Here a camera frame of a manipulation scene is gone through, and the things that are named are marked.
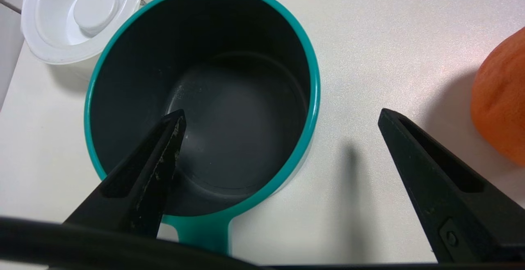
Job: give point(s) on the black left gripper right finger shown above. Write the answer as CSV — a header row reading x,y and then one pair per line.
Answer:
x,y
443,196

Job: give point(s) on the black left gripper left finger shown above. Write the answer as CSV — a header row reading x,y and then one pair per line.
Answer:
x,y
143,188

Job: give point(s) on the orange fruit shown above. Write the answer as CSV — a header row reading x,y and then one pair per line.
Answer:
x,y
504,97

